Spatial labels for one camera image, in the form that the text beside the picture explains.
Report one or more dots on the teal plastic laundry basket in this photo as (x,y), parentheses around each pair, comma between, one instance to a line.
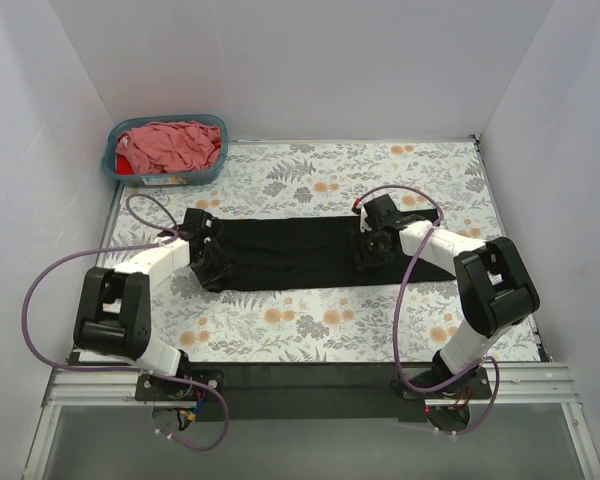
(108,161)

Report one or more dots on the pink crumpled t-shirt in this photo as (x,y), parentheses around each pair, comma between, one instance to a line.
(170,147)

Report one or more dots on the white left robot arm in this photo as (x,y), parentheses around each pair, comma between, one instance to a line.
(114,316)

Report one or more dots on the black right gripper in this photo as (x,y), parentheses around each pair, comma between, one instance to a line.
(368,247)

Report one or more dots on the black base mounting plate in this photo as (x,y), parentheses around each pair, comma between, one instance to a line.
(299,391)

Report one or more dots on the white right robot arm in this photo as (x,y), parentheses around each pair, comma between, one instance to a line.
(495,288)

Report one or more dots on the red t-shirt in basket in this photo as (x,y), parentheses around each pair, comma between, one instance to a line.
(123,166)

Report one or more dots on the black t-shirt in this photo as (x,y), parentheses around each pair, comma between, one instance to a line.
(298,253)

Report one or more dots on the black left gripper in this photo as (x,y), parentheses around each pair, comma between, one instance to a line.
(208,267)

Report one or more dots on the aluminium frame rail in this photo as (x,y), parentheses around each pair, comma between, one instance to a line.
(517,383)

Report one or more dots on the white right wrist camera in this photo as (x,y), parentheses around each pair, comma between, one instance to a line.
(359,210)

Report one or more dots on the floral patterned table cover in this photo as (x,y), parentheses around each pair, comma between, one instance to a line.
(285,180)

